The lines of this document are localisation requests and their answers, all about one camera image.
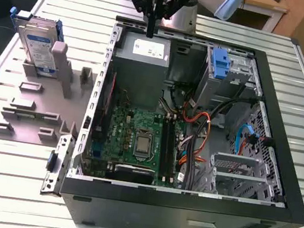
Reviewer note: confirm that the hard disk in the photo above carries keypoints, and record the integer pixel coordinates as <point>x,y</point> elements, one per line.
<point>39,47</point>

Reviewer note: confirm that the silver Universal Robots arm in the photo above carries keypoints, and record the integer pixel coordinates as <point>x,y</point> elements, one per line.
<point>184,18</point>

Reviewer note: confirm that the metal disk bay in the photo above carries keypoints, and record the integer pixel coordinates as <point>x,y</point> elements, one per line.
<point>248,161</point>

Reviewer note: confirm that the blue drive cage latch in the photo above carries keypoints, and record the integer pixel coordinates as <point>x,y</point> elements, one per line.
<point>220,64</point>

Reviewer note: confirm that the grey power supply unit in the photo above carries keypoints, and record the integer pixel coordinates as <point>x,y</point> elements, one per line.
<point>136,82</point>

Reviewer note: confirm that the metal optical drive cage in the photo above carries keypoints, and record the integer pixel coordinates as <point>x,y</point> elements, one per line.
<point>210,91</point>

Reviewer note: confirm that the wooden desk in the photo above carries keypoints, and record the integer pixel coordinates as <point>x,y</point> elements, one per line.
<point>267,6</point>

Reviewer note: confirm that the green motherboard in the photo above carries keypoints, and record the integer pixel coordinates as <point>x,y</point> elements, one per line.
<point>123,121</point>

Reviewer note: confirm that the silver CPU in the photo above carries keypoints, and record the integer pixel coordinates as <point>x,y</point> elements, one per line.
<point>143,144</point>

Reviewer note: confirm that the black RAM slot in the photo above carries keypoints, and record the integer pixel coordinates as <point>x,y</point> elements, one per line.
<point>163,147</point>

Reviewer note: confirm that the grey parts rack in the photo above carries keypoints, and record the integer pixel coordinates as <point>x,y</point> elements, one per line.
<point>45,108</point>

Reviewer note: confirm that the CPU socket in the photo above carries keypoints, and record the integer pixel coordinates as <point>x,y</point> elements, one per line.
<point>141,155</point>

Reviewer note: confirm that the black graphics card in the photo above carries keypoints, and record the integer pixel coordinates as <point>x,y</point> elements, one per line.
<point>131,174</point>

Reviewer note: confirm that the black open PC case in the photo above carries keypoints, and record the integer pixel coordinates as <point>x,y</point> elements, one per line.
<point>153,215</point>

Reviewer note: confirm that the metal rear slot bracket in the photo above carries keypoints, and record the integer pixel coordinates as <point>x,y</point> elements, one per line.
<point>63,146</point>

